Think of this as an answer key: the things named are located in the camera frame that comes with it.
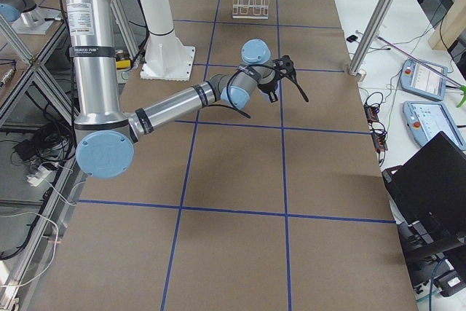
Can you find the aluminium frame post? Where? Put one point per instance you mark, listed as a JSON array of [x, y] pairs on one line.
[[369, 33]]

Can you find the blue teach pendant near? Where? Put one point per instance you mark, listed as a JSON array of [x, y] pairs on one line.
[[426, 119]]

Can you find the orange black usb hub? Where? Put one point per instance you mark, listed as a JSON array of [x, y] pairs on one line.
[[371, 113]]

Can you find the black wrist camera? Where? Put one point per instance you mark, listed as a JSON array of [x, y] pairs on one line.
[[284, 67]]

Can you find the white wire cup holder rack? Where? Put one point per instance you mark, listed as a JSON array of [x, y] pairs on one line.
[[250, 9]]

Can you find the blue teach pendant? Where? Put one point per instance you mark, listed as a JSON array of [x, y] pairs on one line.
[[417, 79], [426, 119]]

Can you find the blue teach pendant far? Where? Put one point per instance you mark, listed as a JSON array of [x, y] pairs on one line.
[[417, 79]]

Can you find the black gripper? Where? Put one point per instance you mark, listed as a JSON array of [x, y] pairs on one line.
[[268, 87]]

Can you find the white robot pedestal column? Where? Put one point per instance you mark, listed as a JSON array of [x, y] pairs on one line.
[[166, 57]]

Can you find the black laptop computer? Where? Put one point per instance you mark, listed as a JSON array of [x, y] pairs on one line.
[[430, 186]]

